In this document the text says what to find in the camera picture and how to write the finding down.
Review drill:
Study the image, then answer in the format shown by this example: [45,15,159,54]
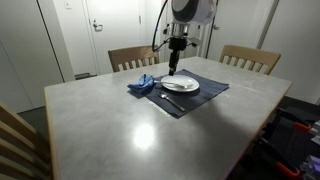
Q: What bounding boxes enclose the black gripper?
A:
[168,37,185,77]

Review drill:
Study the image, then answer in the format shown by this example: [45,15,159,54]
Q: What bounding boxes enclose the silver fork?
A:
[157,91,186,113]
[153,79,195,90]

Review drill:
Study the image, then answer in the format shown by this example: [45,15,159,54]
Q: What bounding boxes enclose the white round plate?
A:
[160,74,200,93]

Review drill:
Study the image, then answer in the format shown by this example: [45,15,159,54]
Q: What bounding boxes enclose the narrow white door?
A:
[164,0,192,63]

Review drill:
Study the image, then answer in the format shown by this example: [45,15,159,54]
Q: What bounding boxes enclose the crumpled blue cloth napkin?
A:
[126,73,157,95]

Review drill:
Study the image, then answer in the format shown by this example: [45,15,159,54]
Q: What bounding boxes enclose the wooden slat-back chair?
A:
[0,101,54,180]
[218,44,282,76]
[107,44,161,74]

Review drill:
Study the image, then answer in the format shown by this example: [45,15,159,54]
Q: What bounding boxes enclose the dark blue fabric placemat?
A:
[143,68,230,119]

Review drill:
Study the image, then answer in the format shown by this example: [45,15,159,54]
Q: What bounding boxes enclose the white slanted pole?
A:
[255,0,280,50]

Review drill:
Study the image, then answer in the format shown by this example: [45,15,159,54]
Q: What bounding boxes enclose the white closet door panel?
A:
[0,0,64,114]

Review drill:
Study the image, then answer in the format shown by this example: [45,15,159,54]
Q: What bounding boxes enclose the purple object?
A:
[305,154,320,173]

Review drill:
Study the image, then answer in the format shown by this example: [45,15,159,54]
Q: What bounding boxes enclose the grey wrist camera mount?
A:
[162,28,203,48]

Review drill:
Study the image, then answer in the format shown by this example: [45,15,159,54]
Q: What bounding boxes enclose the black metal cart frame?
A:
[229,106,320,180]

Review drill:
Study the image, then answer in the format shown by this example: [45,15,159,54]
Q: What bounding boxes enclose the red clamp handle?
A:
[275,161,302,178]
[293,121,313,133]

